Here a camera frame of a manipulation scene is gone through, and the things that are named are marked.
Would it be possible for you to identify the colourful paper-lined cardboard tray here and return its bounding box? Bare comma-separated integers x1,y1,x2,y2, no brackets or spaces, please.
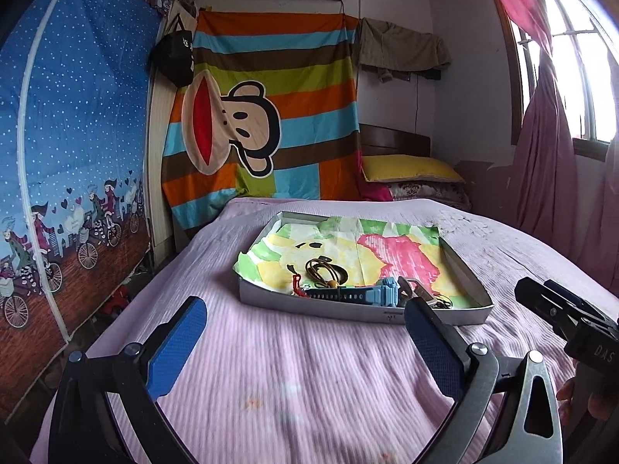
234,212,493,326

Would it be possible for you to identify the black hanging bag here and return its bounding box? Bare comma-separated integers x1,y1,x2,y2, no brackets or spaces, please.
148,14,194,89

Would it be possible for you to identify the brown hanging garment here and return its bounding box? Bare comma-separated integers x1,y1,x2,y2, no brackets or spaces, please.
356,18,452,81

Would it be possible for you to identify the window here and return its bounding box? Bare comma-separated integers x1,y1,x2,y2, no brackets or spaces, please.
512,0,619,160

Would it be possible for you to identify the brown wooden headboard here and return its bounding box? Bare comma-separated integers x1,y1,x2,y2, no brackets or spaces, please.
360,124,431,157

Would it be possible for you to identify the red string bracelet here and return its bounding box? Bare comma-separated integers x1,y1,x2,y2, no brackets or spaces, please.
286,264,311,300

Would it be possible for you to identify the blue fabric wardrobe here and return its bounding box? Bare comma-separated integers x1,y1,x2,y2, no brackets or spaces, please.
1,0,161,418

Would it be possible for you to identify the striped monkey cartoon cloth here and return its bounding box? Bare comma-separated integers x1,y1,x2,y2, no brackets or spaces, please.
162,12,362,233

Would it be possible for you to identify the light blue wrist watch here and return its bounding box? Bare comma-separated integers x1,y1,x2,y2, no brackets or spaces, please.
304,276,399,307

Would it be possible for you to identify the right hand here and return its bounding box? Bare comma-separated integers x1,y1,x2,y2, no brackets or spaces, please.
555,376,619,428

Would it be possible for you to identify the brown hair tie yellow bead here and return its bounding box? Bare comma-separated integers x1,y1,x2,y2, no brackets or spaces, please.
305,256,348,289

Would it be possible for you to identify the yellow pillow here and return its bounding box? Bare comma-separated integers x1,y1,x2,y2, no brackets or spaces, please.
362,154,465,183

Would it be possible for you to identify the floral pillow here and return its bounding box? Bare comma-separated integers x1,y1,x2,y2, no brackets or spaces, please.
387,181,471,211

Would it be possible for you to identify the dark pink curtain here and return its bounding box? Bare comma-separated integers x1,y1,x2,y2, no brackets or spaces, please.
499,0,618,293

